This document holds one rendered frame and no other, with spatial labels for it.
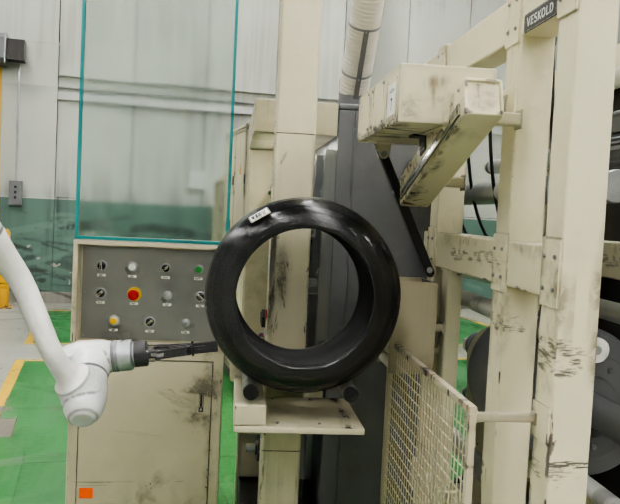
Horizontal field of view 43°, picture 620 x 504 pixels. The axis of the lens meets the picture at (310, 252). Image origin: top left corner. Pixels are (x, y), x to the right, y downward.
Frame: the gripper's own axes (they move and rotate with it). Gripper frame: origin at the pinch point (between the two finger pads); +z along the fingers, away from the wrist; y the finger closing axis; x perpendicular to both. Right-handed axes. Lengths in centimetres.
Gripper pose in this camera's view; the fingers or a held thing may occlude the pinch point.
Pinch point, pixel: (205, 347)
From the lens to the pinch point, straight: 228.9
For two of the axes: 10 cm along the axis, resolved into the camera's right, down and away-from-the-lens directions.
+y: -1.0, -0.5, 9.9
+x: 0.8, 9.9, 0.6
